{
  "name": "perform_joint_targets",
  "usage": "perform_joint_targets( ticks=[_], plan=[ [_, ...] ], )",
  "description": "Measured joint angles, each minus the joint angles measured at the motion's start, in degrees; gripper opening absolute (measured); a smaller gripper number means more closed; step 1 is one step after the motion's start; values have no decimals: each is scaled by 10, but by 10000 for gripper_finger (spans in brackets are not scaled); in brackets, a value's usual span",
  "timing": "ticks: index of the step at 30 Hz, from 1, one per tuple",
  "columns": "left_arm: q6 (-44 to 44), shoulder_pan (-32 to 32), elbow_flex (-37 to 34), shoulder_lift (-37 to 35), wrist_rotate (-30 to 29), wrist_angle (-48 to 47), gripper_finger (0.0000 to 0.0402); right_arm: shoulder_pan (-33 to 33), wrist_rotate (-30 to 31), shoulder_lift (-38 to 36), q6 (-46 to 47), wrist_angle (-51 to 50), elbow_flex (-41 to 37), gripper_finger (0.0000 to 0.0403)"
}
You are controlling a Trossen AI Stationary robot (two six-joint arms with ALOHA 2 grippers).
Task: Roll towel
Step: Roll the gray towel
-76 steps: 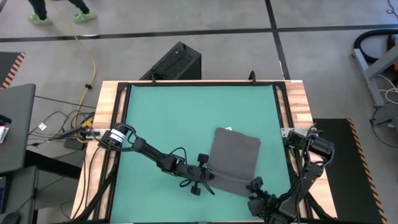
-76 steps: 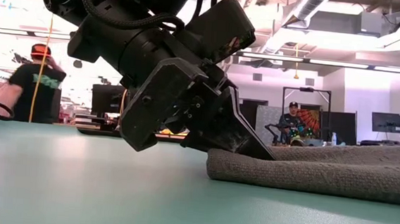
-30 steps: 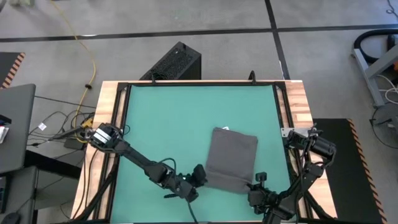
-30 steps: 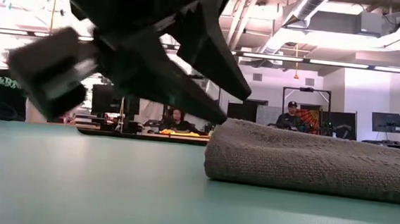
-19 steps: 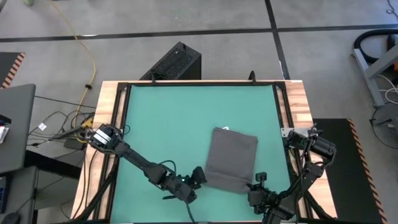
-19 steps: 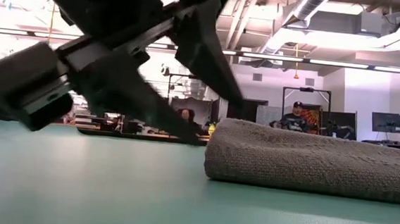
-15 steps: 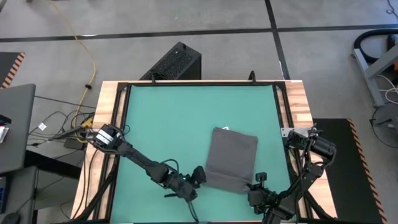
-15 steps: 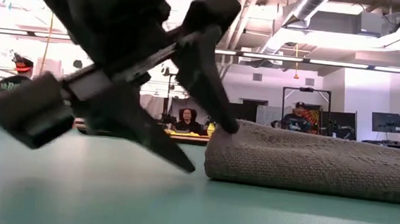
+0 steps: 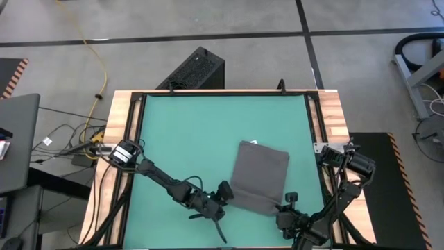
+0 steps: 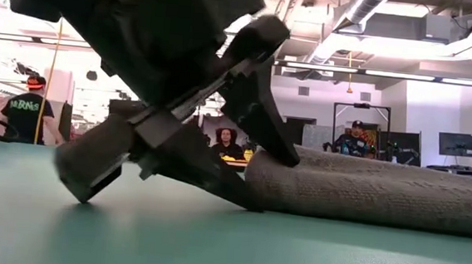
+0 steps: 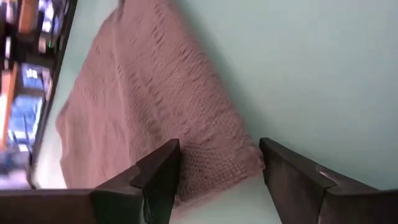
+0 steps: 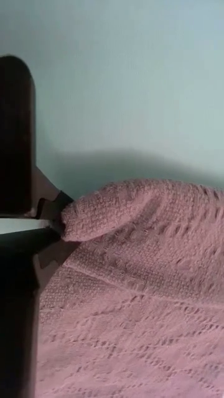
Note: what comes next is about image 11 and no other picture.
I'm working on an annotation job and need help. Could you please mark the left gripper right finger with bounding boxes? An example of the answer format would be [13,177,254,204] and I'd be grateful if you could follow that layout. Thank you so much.
[259,137,398,224]

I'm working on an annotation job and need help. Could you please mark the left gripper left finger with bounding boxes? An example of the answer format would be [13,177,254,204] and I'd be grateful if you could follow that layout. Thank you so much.
[0,138,182,224]

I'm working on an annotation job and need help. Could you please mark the grey knitted towel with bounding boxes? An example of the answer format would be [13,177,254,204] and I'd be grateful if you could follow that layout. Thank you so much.
[55,0,266,215]

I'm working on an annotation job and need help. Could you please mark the teal table mat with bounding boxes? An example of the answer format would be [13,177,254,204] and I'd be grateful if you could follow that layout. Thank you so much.
[30,0,398,224]

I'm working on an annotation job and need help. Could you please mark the black table frame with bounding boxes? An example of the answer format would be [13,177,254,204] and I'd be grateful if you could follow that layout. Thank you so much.
[27,0,79,189]

